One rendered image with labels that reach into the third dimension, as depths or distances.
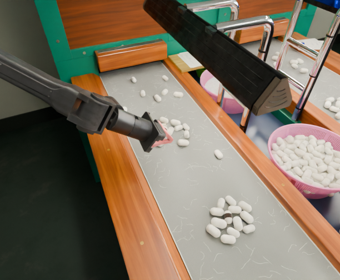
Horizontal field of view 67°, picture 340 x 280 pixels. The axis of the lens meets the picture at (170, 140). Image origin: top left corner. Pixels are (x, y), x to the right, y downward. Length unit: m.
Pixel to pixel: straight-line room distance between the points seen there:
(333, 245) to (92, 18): 1.05
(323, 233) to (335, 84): 0.76
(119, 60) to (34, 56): 0.99
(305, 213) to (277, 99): 0.34
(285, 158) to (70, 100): 0.63
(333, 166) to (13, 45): 1.84
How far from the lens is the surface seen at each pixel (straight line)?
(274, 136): 0.91
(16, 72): 0.62
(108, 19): 1.14
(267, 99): 0.48
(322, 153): 0.96
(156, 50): 1.17
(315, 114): 1.04
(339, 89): 1.29
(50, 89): 0.59
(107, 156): 0.79
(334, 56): 1.50
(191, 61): 1.21
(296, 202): 0.75
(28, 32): 1.97
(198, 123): 0.92
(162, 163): 0.78
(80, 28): 1.13
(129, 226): 0.65
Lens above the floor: 1.34
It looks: 44 degrees down
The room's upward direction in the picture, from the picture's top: straight up
